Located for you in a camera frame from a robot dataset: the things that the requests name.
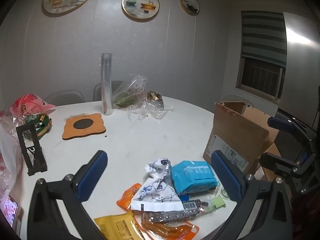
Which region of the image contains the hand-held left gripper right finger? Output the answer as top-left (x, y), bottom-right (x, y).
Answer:
top-left (210, 150), bottom-right (294, 240)

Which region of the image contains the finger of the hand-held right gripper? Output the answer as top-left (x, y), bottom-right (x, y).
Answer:
top-left (259, 153), bottom-right (300, 178)
top-left (267, 116), bottom-right (313, 142)

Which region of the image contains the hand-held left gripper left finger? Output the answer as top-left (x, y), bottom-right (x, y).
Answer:
top-left (26, 150), bottom-right (108, 240)

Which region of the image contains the green and clear snack packet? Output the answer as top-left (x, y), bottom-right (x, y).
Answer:
top-left (199, 195), bottom-right (227, 213)

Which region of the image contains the blue snack packet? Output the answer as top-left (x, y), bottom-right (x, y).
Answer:
top-left (171, 160), bottom-right (220, 195)

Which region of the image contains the orange snack packet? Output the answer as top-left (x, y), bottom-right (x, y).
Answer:
top-left (117, 183), bottom-right (143, 210)

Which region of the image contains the cardboard box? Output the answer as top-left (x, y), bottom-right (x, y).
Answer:
top-left (202, 101), bottom-right (282, 183)

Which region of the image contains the yellow snack packet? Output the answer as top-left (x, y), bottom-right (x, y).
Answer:
top-left (94, 211), bottom-right (145, 240)

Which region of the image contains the silver patterned snack packet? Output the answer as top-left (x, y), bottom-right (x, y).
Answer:
top-left (141, 199), bottom-right (209, 224)

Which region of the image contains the white and blue packet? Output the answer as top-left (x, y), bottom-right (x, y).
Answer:
top-left (130, 157), bottom-right (183, 212)

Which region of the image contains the orange sausage packet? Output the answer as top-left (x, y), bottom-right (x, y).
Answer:
top-left (136, 219), bottom-right (200, 240)

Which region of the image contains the orange coaster mat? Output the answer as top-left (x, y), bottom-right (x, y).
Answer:
top-left (62, 113), bottom-right (106, 140)

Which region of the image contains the white glossy door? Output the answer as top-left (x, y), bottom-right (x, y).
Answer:
top-left (283, 12), bottom-right (320, 128)

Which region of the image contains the black phone stand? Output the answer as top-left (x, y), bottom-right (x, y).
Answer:
top-left (16, 123), bottom-right (48, 176)

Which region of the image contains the dark red clothing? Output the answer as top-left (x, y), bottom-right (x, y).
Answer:
top-left (287, 192), bottom-right (320, 240)

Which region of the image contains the window with striped blind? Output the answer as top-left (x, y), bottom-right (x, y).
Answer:
top-left (235, 10), bottom-right (288, 100)

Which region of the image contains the green and gold snack bag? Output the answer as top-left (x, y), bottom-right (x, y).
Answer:
top-left (24, 113), bottom-right (52, 140)

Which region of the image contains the grey chair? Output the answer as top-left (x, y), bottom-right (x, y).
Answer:
top-left (93, 80), bottom-right (124, 100)
top-left (44, 90), bottom-right (87, 107)

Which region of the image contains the crumpled clear plastic wrap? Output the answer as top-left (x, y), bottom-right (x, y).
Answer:
top-left (127, 104), bottom-right (174, 122)

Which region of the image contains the clear bag with greens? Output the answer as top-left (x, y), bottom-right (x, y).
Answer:
top-left (111, 74), bottom-right (148, 109)

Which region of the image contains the white and pink plastic bag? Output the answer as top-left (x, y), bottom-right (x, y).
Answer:
top-left (0, 109), bottom-right (23, 198)

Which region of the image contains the smartphone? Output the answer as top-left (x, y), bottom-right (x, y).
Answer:
top-left (0, 195), bottom-right (19, 228)

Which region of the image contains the roll of clear film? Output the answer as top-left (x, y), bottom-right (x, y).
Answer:
top-left (100, 52), bottom-right (113, 115)

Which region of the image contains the pink snack bag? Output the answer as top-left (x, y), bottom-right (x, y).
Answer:
top-left (9, 94), bottom-right (56, 120)

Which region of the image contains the gold foil wrapper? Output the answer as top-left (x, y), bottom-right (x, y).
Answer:
top-left (147, 91), bottom-right (164, 110)

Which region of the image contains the small round wall picture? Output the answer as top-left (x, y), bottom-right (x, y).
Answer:
top-left (180, 0), bottom-right (200, 15)

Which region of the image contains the medium round wall picture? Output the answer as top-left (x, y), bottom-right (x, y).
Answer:
top-left (122, 0), bottom-right (160, 22)

